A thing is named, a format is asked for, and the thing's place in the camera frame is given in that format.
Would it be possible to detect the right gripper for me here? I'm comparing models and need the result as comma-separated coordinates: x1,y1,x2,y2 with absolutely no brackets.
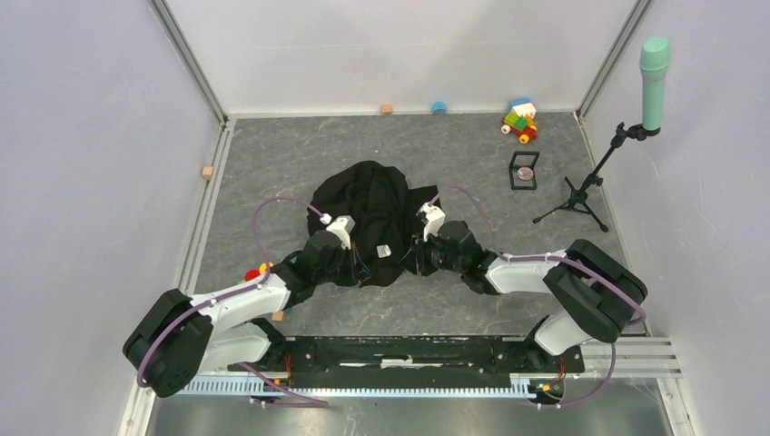
398,228,465,277

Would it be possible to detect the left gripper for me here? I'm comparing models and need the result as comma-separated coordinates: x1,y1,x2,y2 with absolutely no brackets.
314,241,371,286

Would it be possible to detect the black shirt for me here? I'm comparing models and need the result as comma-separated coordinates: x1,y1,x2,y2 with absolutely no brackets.
311,161,438,287

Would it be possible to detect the round silver brooch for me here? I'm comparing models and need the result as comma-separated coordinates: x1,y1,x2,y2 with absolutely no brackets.
516,166,535,181

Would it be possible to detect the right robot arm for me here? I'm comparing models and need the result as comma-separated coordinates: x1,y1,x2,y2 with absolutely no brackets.
400,221,648,371

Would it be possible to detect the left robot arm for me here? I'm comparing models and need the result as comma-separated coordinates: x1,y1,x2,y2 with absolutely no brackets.
123,230,354,398

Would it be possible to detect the black brooch display box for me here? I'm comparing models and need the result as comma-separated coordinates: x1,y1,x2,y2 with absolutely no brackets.
508,151,540,191

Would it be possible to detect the colourful toy pile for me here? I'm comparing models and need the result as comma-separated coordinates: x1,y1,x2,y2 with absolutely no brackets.
242,261,290,323

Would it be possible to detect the blue cap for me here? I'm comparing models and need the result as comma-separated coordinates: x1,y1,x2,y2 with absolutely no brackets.
430,101,448,115

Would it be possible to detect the black tripod microphone stand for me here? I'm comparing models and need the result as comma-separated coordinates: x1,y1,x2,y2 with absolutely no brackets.
532,123,661,233

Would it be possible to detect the wooden cube at left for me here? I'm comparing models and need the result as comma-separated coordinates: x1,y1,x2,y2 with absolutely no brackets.
201,166,214,181

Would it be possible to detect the colourful toy block car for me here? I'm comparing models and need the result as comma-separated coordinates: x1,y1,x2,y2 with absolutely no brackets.
499,98,538,144

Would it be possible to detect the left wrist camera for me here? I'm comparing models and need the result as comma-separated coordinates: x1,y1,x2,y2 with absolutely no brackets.
326,215,355,250

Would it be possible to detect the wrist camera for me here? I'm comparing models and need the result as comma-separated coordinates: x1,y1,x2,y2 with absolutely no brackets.
417,202,446,242
326,215,355,250

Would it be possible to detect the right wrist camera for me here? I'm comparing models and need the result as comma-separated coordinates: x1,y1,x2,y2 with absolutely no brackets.
417,202,446,242

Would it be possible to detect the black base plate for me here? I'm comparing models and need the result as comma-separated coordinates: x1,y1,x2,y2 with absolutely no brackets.
250,335,586,389

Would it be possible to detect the white toothed rail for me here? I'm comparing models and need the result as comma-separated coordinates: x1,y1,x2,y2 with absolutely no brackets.
178,375,536,400

